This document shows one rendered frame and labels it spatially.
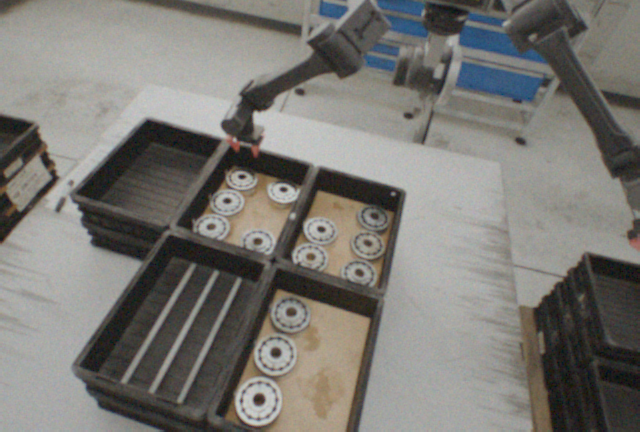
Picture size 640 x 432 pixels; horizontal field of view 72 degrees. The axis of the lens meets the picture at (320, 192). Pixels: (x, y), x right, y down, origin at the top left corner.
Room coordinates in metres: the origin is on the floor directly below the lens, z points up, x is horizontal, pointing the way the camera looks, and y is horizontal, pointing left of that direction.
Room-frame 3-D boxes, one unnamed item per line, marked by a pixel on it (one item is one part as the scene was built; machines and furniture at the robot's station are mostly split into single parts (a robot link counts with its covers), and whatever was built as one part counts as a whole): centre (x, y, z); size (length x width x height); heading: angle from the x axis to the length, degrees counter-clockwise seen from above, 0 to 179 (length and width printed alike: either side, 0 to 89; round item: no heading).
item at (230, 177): (0.99, 0.26, 0.86); 0.10 x 0.10 x 0.01
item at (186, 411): (0.48, 0.27, 0.92); 0.40 x 0.30 x 0.02; 172
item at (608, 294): (0.98, -1.20, 0.37); 0.40 x 0.30 x 0.45; 176
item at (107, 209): (0.92, 0.50, 0.92); 0.40 x 0.30 x 0.02; 172
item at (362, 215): (0.93, -0.18, 0.86); 0.10 x 0.10 x 0.01
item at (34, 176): (1.19, 1.24, 0.41); 0.31 x 0.02 x 0.16; 175
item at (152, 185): (0.92, 0.50, 0.87); 0.40 x 0.30 x 0.11; 172
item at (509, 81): (2.73, -0.94, 0.60); 0.72 x 0.03 x 0.56; 86
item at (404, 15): (2.79, -0.14, 0.60); 0.72 x 0.03 x 0.56; 86
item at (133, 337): (0.48, 0.27, 0.87); 0.40 x 0.30 x 0.11; 172
